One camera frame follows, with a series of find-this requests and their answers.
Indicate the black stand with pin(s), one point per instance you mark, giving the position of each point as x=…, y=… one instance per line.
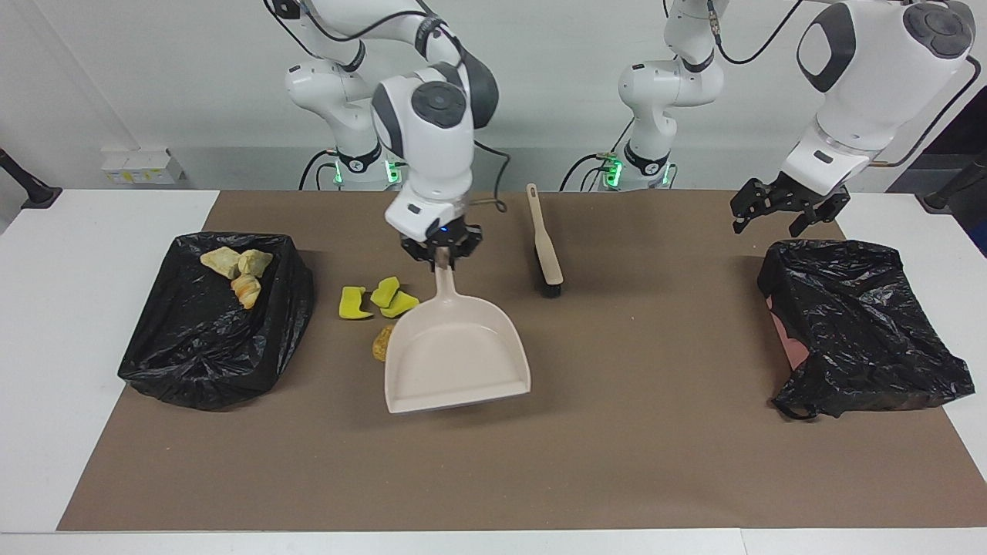
x=956, y=189
x=40, y=198

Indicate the golden croissant piece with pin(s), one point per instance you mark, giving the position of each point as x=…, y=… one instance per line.
x=247, y=291

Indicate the yellow sponge piece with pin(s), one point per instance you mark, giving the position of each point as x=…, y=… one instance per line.
x=353, y=304
x=385, y=292
x=397, y=307

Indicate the beige hand brush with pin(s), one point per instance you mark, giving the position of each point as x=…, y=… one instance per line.
x=549, y=262

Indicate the pale fried dumpling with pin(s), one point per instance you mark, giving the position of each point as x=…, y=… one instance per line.
x=220, y=262
x=256, y=263

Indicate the brown table mat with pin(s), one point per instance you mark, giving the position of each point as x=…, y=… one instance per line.
x=493, y=478

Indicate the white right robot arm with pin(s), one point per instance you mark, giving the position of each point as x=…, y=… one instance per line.
x=432, y=146

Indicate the white wall socket box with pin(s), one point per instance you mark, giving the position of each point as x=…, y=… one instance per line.
x=139, y=168

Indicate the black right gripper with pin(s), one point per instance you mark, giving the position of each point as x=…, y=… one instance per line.
x=447, y=235

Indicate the brown fried nugget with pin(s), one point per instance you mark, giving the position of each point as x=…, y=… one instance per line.
x=381, y=345

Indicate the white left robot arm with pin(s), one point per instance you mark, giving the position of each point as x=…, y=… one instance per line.
x=871, y=92

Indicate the loose black trash bag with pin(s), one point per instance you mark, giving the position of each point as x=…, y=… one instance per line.
x=856, y=324

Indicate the bin covered by black bag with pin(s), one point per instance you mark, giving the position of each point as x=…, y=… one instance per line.
x=200, y=347

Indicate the pink trash bin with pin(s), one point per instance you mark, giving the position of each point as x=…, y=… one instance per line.
x=793, y=347

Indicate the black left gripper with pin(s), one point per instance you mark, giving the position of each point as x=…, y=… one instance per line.
x=802, y=194

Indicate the beige plastic dustpan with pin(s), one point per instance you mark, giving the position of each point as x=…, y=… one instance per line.
x=455, y=354

